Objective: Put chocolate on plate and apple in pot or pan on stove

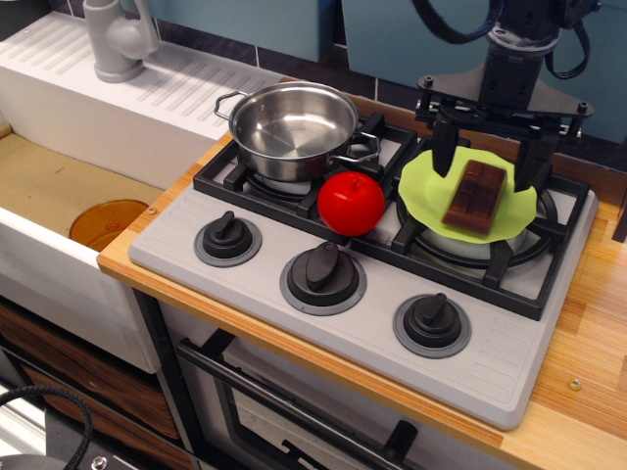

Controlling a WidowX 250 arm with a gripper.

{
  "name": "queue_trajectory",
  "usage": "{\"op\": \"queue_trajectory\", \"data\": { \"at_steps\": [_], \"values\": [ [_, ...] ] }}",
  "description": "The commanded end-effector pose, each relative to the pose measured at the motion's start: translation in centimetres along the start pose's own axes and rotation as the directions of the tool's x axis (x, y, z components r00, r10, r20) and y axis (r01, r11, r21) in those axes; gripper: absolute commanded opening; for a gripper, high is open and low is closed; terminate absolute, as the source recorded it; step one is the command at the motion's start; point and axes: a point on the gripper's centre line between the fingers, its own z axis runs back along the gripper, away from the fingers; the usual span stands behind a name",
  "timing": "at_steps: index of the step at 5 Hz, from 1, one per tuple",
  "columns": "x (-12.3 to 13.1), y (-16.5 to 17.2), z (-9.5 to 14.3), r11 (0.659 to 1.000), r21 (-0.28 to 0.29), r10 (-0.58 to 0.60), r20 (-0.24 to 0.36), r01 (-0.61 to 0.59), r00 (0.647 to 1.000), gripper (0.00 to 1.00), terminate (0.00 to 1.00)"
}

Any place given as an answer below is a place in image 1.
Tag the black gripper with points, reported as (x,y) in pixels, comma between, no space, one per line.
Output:
(505,106)

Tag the brown chocolate bar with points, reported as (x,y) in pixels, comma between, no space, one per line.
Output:
(475,202)

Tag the red toy apple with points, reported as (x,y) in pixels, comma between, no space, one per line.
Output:
(351,203)

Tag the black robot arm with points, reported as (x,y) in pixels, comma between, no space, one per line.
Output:
(524,37)

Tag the light green plate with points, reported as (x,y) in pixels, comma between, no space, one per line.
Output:
(427,196)

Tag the black right stove knob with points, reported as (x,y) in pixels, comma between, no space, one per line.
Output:
(432,326)

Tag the black stove knob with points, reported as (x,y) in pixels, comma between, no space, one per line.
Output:
(323,281)
(432,326)
(227,241)

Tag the stainless steel pot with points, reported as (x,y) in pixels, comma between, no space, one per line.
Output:
(296,131)

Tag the grey toy stove top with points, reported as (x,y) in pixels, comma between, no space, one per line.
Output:
(491,378)

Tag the black middle stove knob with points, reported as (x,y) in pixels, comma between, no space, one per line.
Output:
(323,281)

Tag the black left stove knob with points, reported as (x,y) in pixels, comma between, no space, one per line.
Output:
(227,241)

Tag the black right burner grate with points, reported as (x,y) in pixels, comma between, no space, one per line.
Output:
(519,274)

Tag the black burner grate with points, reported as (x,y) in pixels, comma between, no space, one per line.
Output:
(519,274)
(294,204)

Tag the black left burner grate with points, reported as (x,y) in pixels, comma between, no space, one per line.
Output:
(294,204)

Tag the oven door with window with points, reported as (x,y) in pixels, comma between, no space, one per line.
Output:
(270,413)

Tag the grey toy faucet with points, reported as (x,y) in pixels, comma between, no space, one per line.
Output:
(119,44)

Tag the orange sink drain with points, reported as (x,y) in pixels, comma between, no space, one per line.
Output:
(98,226)

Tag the white toy sink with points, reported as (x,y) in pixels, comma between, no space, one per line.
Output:
(70,141)

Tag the wooden drawer front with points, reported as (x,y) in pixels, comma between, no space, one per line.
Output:
(128,407)

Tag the black oven door handle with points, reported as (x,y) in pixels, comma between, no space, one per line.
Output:
(209,358)

